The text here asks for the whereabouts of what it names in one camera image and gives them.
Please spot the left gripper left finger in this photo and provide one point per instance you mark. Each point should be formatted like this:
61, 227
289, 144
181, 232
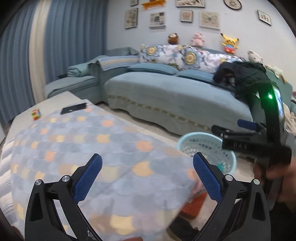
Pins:
84, 177

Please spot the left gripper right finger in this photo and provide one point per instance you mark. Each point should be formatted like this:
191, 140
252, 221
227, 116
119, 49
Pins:
210, 176

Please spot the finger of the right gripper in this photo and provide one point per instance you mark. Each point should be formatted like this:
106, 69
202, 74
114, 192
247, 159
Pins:
249, 125
228, 133

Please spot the light blue trash basket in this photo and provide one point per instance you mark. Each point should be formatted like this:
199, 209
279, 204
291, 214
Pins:
211, 148

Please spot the right hand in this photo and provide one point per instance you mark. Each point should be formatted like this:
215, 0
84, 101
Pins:
287, 173

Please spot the teal sofa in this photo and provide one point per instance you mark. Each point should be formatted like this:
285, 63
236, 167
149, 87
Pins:
179, 101

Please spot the black jacket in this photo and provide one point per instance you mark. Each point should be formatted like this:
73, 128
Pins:
248, 77

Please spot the patterned table cloth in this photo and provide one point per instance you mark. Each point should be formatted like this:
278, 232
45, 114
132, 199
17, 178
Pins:
143, 184

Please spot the white bear plush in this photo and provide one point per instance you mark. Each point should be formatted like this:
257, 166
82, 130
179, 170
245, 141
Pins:
254, 57

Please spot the black smartphone on table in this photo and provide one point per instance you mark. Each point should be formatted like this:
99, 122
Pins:
73, 108

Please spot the striped grey rug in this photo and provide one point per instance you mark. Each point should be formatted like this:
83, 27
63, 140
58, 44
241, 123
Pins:
7, 206

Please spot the rubik's cube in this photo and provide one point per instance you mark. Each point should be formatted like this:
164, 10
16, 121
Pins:
36, 114

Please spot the pikachu plush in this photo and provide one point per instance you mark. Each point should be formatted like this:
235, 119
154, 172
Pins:
229, 44

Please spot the floral pillow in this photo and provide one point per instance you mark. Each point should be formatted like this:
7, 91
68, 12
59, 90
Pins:
184, 57

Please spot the pink plush toy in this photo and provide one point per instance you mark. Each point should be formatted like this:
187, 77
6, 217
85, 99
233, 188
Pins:
197, 40

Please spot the brown monkey plush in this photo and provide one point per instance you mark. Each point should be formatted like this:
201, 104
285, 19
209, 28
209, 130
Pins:
173, 39

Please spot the folded teal blanket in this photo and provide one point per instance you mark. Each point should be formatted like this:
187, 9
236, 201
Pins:
79, 70

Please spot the blue curtain left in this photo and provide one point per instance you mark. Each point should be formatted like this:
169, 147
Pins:
16, 91

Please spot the blue curtain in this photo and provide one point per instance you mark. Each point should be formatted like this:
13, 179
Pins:
75, 33
16, 91

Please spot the framed picture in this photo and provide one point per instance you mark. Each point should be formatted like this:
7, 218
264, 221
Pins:
131, 18

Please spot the blue curtain right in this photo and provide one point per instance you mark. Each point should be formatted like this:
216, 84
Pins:
75, 33

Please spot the orange wall shelf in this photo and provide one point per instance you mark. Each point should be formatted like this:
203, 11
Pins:
152, 4

